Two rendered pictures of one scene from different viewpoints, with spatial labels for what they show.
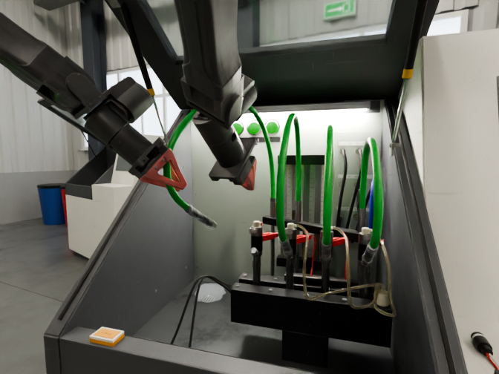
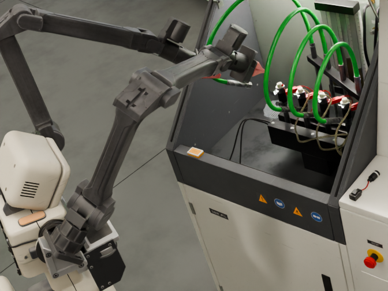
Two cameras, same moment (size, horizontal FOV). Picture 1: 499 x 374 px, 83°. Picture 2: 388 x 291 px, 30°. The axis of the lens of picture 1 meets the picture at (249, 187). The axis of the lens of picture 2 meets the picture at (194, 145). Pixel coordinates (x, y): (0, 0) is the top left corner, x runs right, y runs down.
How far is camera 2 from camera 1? 1.81 m
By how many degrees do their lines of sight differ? 45
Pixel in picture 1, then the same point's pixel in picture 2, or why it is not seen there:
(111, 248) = (189, 98)
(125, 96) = (174, 33)
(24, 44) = (125, 38)
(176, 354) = (227, 165)
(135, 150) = not seen: hidden behind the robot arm
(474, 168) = not seen: outside the picture
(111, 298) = (196, 126)
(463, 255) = not seen: outside the picture
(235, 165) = (242, 72)
